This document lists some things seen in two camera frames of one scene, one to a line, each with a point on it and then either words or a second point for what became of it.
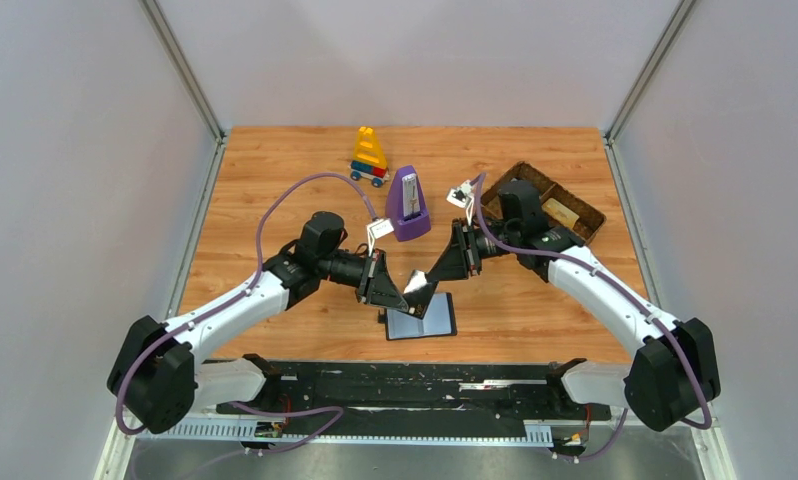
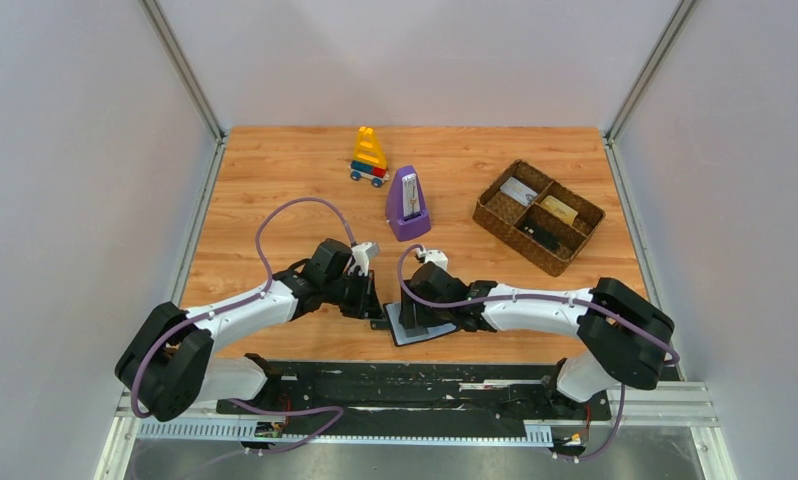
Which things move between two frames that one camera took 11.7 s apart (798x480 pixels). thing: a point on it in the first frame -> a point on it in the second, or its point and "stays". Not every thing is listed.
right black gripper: x=470 y=247 -> x=414 y=304
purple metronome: x=406 y=205 stays
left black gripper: x=373 y=277 -> x=365 y=297
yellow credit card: x=560 y=212 stays
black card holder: x=439 y=319 stays
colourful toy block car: x=368 y=160 stays
